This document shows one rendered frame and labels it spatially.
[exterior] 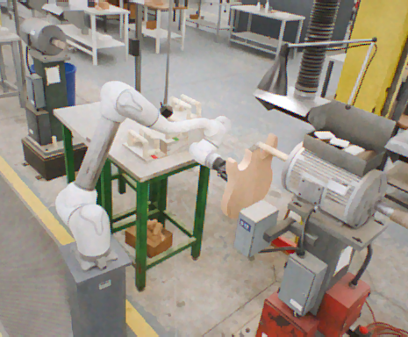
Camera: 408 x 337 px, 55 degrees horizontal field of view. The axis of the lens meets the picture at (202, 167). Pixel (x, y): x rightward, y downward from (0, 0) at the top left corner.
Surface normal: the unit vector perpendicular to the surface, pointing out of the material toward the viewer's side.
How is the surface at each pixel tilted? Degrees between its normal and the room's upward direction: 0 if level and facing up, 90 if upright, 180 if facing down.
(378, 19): 90
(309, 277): 90
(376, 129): 90
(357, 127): 90
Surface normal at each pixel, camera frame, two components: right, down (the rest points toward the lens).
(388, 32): -0.74, 0.28
